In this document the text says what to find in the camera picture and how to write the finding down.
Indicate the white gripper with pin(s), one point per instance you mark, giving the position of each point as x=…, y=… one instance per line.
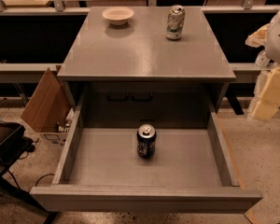
x=279, y=37

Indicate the blue pepsi can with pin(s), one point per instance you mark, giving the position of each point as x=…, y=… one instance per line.
x=146, y=140

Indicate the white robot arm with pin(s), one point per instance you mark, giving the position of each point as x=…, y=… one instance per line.
x=266, y=100

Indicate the open grey top drawer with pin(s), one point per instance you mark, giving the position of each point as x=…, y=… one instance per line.
x=191, y=171

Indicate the white green soda can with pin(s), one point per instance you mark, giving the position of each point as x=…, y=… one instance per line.
x=175, y=22

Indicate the grey cabinet counter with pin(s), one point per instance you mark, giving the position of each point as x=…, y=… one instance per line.
x=135, y=74

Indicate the clear plastic bottle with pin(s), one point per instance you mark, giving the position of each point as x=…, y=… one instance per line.
x=262, y=59

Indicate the white bowl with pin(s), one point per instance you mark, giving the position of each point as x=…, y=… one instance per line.
x=117, y=15

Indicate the brown cardboard box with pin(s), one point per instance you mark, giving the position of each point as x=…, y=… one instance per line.
x=47, y=111

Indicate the black office chair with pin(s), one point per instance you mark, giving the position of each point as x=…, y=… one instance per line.
x=13, y=143

